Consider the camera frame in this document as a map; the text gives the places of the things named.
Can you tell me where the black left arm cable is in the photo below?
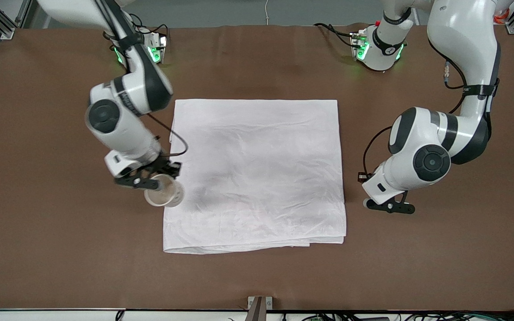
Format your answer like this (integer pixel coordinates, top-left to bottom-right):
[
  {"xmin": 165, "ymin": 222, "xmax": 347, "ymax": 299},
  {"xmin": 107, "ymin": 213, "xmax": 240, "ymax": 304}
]
[{"xmin": 363, "ymin": 126, "xmax": 394, "ymax": 175}]

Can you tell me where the black right base cable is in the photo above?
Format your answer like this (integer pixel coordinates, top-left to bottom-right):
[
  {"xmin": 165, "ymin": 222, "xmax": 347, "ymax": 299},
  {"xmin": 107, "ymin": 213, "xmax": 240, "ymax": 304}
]
[{"xmin": 136, "ymin": 21, "xmax": 170, "ymax": 41}]

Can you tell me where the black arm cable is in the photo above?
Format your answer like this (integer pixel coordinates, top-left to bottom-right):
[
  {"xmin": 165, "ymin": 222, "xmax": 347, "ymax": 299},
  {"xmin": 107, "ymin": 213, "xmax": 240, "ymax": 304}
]
[
  {"xmin": 147, "ymin": 113, "xmax": 190, "ymax": 157},
  {"xmin": 363, "ymin": 126, "xmax": 394, "ymax": 175}
]

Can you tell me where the black base cable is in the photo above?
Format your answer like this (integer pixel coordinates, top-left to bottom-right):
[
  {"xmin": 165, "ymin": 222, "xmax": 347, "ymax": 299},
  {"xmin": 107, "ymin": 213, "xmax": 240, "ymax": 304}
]
[
  {"xmin": 313, "ymin": 22, "xmax": 356, "ymax": 48},
  {"xmin": 136, "ymin": 21, "xmax": 170, "ymax": 41}
]

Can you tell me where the white mug with black handle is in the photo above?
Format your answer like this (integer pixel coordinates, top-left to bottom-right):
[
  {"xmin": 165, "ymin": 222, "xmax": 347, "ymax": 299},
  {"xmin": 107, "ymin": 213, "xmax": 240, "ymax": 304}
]
[{"xmin": 144, "ymin": 173, "xmax": 185, "ymax": 209}]

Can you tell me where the black left base cable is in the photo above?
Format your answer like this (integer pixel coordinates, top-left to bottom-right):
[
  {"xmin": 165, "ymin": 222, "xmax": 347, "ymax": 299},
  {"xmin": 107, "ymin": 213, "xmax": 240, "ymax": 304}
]
[{"xmin": 313, "ymin": 22, "xmax": 356, "ymax": 48}]

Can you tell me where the grey metal camera bracket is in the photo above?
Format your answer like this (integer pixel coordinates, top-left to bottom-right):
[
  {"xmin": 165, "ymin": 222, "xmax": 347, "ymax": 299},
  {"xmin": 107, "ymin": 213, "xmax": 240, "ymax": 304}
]
[{"xmin": 247, "ymin": 296, "xmax": 273, "ymax": 321}]

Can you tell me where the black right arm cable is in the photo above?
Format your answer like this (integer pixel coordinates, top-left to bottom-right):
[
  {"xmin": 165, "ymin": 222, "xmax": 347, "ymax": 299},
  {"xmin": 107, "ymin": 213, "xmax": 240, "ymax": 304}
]
[{"xmin": 147, "ymin": 113, "xmax": 190, "ymax": 157}]

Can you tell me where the white folded cloth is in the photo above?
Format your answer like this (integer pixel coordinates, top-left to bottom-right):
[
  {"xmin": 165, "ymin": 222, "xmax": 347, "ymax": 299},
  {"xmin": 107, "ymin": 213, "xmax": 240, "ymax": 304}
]
[{"xmin": 163, "ymin": 99, "xmax": 347, "ymax": 255}]

